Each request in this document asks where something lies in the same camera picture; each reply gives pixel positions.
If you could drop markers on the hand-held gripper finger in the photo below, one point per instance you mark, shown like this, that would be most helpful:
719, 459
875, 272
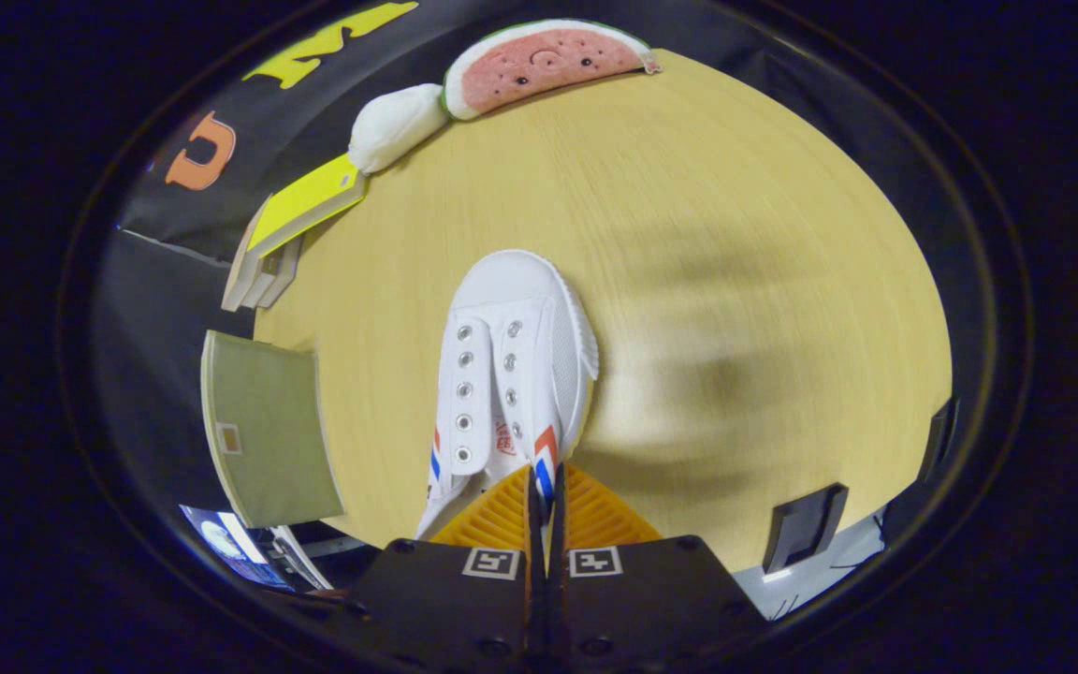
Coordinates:
558, 562
535, 562

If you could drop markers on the white canvas shoe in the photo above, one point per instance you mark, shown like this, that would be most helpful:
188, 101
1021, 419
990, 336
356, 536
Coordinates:
520, 300

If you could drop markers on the grey-green storage box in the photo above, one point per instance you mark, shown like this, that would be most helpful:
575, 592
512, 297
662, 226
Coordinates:
268, 431

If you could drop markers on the white desktop device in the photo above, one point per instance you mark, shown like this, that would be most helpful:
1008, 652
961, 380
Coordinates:
300, 562

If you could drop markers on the computer screen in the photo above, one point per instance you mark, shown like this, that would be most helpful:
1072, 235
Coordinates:
230, 548

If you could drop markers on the white paperback book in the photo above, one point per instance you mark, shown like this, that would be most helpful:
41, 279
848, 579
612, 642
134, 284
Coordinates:
279, 276

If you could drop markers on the yellow book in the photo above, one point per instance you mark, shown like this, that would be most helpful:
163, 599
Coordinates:
310, 198

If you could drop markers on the white plush toy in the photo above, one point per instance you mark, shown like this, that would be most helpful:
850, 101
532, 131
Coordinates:
394, 126

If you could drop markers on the watermelon slice plush toy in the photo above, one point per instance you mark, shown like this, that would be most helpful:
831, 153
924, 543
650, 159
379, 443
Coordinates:
539, 65

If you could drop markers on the black table edge bracket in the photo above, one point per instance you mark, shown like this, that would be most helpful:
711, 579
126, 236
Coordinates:
803, 529

